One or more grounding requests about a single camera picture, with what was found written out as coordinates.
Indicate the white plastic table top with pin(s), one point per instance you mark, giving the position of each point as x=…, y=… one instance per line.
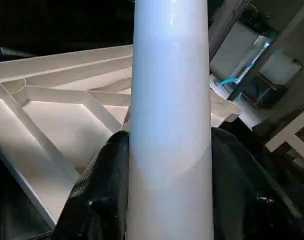
x=57, y=120

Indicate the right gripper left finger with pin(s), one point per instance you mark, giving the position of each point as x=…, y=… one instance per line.
x=102, y=200

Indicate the white plastic table leg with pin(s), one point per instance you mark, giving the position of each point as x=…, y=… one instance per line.
x=169, y=125

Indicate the white glass-door cabinet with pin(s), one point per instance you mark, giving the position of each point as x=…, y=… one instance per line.
x=291, y=135

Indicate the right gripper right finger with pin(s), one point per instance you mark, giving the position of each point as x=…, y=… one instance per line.
x=246, y=200

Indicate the black work mat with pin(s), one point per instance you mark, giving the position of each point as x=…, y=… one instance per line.
x=12, y=215

